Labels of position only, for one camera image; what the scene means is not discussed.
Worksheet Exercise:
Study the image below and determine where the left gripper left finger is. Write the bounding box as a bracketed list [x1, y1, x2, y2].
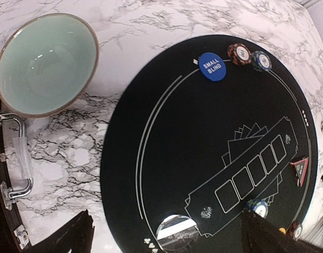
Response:
[24, 210, 94, 253]

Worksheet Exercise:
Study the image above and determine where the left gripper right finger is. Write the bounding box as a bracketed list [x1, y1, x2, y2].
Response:
[241, 209, 323, 252]

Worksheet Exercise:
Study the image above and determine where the orange big blind button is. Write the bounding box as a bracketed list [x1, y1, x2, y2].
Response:
[279, 228, 286, 234]

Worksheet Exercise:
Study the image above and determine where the red chip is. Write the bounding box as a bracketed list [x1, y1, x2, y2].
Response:
[286, 221, 303, 240]
[227, 43, 251, 65]

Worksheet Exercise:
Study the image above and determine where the red black triangle all-in marker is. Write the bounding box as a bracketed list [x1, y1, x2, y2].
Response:
[290, 157, 309, 187]

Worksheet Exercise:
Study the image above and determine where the blue small blind button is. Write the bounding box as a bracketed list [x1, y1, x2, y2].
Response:
[198, 52, 226, 82]

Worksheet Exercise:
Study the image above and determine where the green chip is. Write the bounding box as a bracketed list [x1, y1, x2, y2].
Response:
[251, 51, 272, 72]

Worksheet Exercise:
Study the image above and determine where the clear round dealer button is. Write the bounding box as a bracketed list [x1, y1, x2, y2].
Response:
[156, 215, 200, 253]

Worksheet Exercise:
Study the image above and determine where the round black poker mat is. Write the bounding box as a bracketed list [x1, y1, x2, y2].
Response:
[100, 35, 318, 252]

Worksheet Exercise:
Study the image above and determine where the pale green ceramic bowl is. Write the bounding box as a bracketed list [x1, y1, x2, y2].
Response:
[0, 13, 99, 118]

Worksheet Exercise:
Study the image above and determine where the chrome case handle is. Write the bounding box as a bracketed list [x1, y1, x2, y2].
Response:
[0, 111, 33, 210]

